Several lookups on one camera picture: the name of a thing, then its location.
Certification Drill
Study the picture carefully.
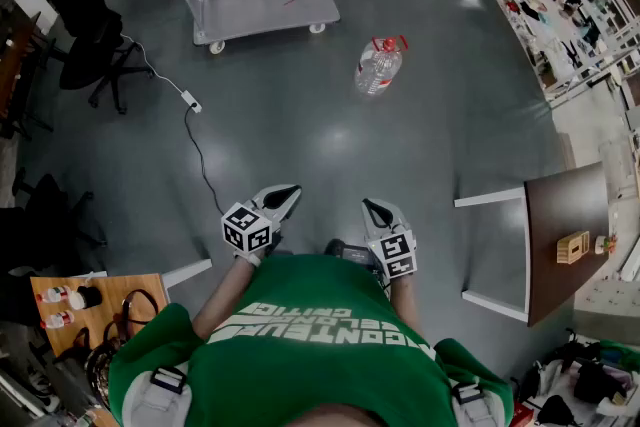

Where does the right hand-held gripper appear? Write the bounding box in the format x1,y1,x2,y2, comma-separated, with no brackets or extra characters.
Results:
361,197,419,281

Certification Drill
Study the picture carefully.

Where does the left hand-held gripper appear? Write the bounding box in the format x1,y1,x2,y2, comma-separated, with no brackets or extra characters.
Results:
221,184,303,261

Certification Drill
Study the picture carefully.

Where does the clear water jug red handle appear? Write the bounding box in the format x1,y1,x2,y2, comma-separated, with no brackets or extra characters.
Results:
353,34,409,97

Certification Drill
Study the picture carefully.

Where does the person's left forearm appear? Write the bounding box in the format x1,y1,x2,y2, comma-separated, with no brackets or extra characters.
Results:
192,257,256,341

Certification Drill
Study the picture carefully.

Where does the person's right forearm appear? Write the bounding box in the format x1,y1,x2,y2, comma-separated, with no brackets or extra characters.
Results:
388,273,426,341

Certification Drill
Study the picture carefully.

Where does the black chest-mounted monitor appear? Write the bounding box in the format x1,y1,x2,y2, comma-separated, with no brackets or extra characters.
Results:
342,243,386,274

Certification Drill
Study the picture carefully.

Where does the white power strip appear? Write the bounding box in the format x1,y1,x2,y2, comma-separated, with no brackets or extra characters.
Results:
179,89,203,115

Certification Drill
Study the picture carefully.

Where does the person's green printed t-shirt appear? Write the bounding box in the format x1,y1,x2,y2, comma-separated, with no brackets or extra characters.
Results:
107,253,515,427

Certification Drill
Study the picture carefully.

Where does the dark brown white-legged table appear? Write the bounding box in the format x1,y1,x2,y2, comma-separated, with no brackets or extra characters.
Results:
453,162,611,327

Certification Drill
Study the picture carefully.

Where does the small wooden box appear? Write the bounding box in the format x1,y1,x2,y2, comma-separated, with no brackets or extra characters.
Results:
556,230,591,265

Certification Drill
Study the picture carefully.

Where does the light wooden table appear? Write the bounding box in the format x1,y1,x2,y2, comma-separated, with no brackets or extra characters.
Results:
29,258,214,359

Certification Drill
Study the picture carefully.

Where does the black and white jar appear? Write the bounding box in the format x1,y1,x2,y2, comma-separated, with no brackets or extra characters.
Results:
68,285,104,311

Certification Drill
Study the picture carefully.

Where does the small colourful figurine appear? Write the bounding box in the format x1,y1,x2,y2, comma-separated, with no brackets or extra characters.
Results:
594,234,619,256

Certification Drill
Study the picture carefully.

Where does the black office chair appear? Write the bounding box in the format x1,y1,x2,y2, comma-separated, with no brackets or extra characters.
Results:
0,169,109,276
42,0,155,115

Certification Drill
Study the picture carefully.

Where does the dark bag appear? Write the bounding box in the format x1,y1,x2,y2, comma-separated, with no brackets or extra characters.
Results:
83,322,129,409

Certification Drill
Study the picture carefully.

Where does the white bottle with red label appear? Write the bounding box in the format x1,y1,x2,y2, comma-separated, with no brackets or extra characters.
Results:
40,310,76,330
35,285,71,305

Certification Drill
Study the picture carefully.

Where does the red box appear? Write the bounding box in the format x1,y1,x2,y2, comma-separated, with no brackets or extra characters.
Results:
509,402,536,427

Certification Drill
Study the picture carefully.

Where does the pile of clothes and bags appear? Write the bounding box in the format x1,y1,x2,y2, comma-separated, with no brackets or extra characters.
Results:
509,329,640,427

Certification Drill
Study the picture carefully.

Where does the white shelving rack with goods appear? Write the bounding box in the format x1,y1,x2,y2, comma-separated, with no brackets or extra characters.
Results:
479,0,640,106

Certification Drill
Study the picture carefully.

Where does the white wrist strap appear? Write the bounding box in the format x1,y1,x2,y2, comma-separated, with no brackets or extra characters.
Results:
233,248,265,268

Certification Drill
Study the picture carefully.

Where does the black power cable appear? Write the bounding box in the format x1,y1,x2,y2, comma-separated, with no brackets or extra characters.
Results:
183,107,226,216

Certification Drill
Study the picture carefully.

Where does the black looped strap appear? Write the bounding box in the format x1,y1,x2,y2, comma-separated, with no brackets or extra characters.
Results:
121,288,162,334

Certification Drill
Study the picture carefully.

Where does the grey harness strap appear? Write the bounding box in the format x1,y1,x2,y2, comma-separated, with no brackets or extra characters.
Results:
449,379,501,427
122,364,194,427

